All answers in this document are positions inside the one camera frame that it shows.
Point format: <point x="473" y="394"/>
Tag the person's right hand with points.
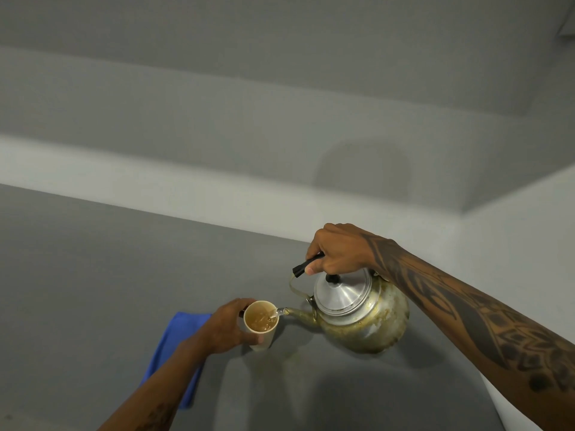
<point x="343" y="249"/>

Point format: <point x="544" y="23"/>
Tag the person's left hand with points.
<point x="222" y="329"/>

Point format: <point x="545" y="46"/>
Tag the cream paper cup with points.
<point x="261" y="325"/>

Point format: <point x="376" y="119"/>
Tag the blue cloth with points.
<point x="177" y="341"/>

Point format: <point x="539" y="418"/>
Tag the tarnished metal kettle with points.
<point x="366" y="316"/>

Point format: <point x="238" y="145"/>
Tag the person's left forearm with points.
<point x="157" y="392"/>

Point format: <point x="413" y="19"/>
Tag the person's right forearm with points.
<point x="476" y="318"/>

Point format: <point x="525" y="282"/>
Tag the grey countertop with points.
<point x="90" y="287"/>

